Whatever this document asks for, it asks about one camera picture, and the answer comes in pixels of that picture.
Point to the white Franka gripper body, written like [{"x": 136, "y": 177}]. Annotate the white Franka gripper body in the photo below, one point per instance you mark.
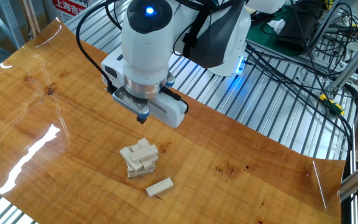
[{"x": 169, "y": 113}]

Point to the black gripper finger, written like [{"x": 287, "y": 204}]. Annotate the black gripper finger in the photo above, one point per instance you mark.
[
  {"x": 139, "y": 119},
  {"x": 144, "y": 120}
]

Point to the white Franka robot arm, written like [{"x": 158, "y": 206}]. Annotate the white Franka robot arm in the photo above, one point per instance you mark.
[{"x": 145, "y": 53}]

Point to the glossy wood pattern mat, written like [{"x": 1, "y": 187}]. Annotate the glossy wood pattern mat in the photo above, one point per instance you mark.
[{"x": 228, "y": 193}]

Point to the green cutting mat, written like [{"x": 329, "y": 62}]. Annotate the green cutting mat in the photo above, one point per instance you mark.
[{"x": 256, "y": 37}]

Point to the red white printed sign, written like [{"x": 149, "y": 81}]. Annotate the red white printed sign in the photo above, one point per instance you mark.
[{"x": 70, "y": 9}]

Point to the crumpled white paper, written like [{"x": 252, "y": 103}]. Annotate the crumpled white paper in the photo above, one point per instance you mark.
[{"x": 277, "y": 25}]

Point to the brown wooden strip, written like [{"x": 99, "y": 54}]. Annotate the brown wooden strip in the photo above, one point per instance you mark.
[
  {"x": 33, "y": 14},
  {"x": 26, "y": 14}
]

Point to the black pouch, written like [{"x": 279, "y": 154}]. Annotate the black pouch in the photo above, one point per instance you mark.
[{"x": 297, "y": 31}]

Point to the grey perforated shelf upright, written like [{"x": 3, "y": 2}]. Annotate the grey perforated shelf upright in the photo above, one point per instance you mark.
[{"x": 9, "y": 21}]

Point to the grey metal stand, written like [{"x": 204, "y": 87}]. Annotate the grey metal stand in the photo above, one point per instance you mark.
[{"x": 323, "y": 26}]

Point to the yellow plug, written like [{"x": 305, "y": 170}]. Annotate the yellow plug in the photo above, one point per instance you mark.
[{"x": 356, "y": 29}]

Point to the silver camera with blue cap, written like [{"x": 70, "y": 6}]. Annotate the silver camera with blue cap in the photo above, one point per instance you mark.
[{"x": 129, "y": 101}]

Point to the slanted aluminium profile post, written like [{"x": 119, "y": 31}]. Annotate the slanted aluminium profile post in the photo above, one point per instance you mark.
[{"x": 356, "y": 62}]

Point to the silver vertical frame rail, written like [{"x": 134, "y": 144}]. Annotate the silver vertical frame rail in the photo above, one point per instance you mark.
[{"x": 354, "y": 211}]

